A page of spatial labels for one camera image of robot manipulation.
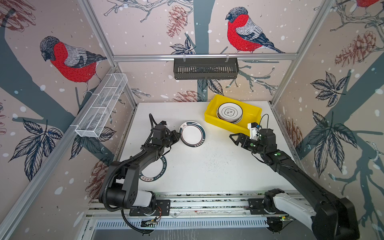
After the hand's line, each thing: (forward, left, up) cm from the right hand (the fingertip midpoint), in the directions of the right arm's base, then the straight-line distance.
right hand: (233, 139), depth 80 cm
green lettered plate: (-14, +45, -14) cm, 49 cm away
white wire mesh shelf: (+3, +71, +17) cm, 73 cm away
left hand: (+5, +30, -3) cm, 31 cm away
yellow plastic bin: (+33, -20, -16) cm, 42 cm away
